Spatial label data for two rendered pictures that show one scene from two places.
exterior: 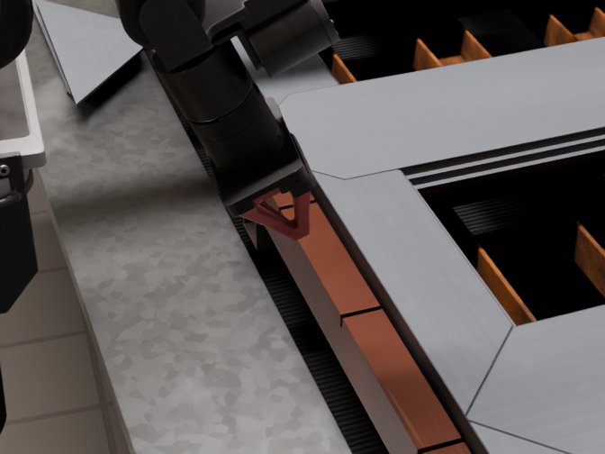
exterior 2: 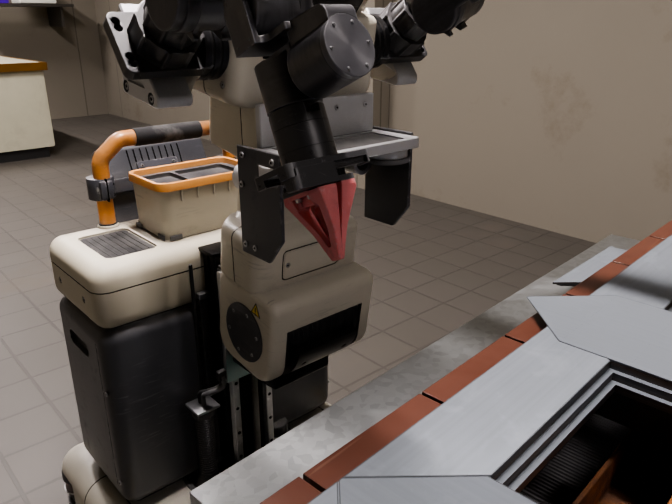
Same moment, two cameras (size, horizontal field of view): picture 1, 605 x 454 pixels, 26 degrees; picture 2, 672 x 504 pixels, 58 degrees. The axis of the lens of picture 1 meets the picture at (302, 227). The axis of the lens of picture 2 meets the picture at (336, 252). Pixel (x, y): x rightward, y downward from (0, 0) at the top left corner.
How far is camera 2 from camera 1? 0.88 m
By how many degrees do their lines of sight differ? 57
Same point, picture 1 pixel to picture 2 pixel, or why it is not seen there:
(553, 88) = not seen: outside the picture
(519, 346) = (464, 487)
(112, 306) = (425, 362)
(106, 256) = (462, 345)
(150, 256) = not seen: hidden behind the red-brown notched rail
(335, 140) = (597, 324)
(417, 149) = (648, 360)
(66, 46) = (593, 263)
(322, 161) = (564, 327)
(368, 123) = (640, 332)
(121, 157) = not seen: hidden behind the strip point
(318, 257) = (473, 364)
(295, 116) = (596, 304)
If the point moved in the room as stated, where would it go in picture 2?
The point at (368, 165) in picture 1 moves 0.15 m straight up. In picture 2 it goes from (591, 345) to (611, 226)
